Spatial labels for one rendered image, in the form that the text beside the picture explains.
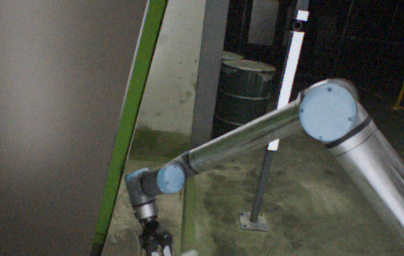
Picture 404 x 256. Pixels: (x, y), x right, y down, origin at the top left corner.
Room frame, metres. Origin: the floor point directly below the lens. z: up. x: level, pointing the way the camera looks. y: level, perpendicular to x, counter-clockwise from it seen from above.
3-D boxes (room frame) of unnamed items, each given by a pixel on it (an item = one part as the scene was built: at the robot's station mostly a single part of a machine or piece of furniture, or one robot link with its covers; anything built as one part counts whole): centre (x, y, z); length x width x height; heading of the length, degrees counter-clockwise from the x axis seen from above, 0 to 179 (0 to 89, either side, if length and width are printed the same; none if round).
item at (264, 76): (3.42, -0.52, 0.44); 0.59 x 0.58 x 0.89; 16
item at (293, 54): (1.85, -0.52, 1.02); 0.06 x 0.02 x 0.83; 92
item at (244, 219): (1.89, -0.52, 0.01); 0.20 x 0.20 x 0.01; 2
